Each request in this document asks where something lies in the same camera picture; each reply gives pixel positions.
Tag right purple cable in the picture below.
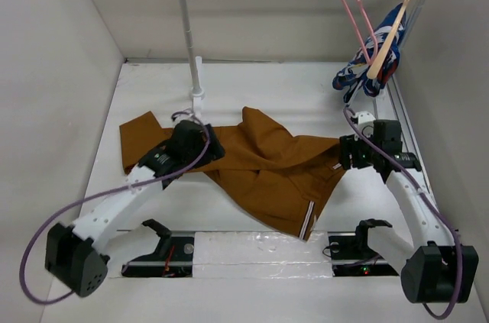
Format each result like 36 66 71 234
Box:
342 105 464 319

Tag beige wooden hanger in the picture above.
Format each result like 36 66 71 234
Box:
367 0 410 80

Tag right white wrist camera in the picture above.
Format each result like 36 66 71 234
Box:
351 111 376 128

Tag aluminium rail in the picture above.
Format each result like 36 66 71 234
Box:
373 76 437 206

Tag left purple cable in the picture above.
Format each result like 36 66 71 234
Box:
18 108 212 305

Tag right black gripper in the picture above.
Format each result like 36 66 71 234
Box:
337 129 381 170

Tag pink plastic hanger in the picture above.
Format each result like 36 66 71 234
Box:
333 0 377 64

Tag blue patterned garment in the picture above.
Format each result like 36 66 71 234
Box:
331 2 409 105

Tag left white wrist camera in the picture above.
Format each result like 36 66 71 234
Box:
171 111 186 125

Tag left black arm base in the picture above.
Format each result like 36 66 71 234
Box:
121 219 195 278

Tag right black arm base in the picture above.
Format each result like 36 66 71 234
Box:
322 218 398 277

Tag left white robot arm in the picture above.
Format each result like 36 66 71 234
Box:
45 119 225 297

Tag purple cable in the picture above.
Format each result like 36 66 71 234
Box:
342 105 464 319
18 108 212 305

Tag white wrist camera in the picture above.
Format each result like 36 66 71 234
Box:
351 111 376 128
171 111 186 125

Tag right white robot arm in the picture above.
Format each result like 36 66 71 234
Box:
339 111 479 305

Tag brown trousers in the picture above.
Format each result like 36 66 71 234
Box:
119 107 345 241

